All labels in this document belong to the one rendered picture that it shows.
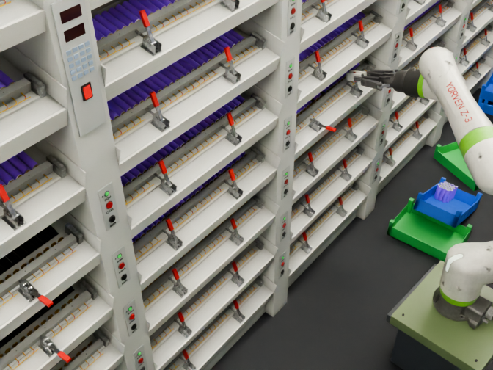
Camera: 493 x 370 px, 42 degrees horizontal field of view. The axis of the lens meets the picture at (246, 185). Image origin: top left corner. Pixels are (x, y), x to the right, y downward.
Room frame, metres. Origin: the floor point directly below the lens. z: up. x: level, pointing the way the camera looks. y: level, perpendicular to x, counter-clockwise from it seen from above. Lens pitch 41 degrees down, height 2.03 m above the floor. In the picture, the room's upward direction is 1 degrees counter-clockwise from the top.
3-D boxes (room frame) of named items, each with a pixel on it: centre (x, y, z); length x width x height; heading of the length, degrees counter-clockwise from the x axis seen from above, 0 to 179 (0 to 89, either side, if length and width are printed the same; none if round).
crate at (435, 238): (2.00, -0.81, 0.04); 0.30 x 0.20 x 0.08; 51
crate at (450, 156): (2.48, -1.12, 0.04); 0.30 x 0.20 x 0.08; 27
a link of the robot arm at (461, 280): (1.36, -0.71, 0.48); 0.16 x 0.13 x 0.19; 101
